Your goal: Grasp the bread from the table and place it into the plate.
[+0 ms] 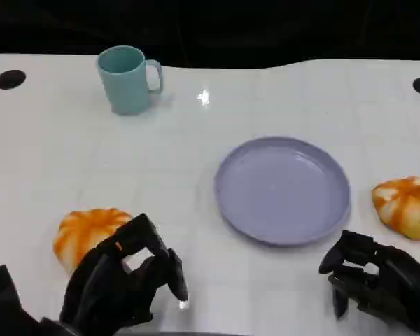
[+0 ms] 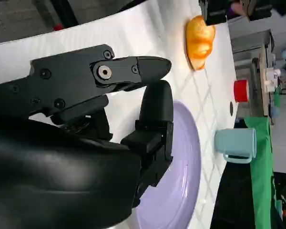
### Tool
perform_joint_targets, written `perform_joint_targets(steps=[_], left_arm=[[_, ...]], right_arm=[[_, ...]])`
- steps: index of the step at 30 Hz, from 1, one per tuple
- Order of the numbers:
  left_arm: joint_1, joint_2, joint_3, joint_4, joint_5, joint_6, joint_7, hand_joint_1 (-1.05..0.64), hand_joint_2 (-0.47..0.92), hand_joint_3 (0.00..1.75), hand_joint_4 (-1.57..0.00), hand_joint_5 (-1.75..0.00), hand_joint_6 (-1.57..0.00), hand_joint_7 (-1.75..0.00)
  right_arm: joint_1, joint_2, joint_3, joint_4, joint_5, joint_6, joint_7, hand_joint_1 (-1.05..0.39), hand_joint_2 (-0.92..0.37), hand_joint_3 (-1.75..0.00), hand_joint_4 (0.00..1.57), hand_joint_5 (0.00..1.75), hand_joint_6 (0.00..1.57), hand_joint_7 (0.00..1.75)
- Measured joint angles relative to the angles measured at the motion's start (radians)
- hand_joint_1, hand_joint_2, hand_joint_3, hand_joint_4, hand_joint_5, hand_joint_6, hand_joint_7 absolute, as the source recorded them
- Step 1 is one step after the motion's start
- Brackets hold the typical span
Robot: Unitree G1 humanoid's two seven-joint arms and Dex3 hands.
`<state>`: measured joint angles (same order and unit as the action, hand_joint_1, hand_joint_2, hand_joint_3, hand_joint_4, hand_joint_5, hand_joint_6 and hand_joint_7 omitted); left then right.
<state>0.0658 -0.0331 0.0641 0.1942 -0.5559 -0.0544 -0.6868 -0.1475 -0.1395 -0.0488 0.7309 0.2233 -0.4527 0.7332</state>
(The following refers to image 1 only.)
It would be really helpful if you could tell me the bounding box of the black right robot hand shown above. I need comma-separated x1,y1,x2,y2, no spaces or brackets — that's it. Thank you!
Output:
318,230,420,336

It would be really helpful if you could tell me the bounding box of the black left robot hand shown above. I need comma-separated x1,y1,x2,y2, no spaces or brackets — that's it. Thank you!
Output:
58,212,190,336

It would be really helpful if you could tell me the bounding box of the orange white toy bread roll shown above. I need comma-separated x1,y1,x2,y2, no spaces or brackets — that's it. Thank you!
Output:
372,176,420,242
52,208,134,274

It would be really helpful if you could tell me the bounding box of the lilac plate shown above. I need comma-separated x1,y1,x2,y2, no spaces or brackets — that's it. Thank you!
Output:
213,135,352,249

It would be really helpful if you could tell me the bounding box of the pale green mug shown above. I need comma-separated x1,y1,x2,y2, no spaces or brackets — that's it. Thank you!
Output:
97,45,165,116

